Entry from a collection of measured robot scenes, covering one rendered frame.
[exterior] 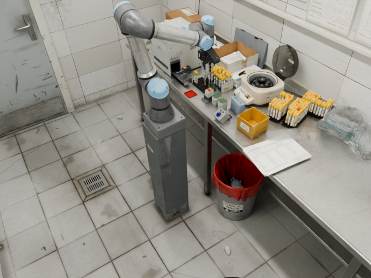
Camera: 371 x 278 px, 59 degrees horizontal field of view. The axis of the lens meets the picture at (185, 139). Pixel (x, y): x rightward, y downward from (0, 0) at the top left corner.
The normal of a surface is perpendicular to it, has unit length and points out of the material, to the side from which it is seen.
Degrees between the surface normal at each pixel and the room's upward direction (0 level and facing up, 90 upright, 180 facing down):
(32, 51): 90
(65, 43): 90
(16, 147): 0
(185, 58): 90
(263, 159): 1
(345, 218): 0
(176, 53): 90
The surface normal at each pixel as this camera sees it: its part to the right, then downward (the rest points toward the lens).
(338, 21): -0.82, 0.46
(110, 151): -0.04, -0.73
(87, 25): 0.53, 0.56
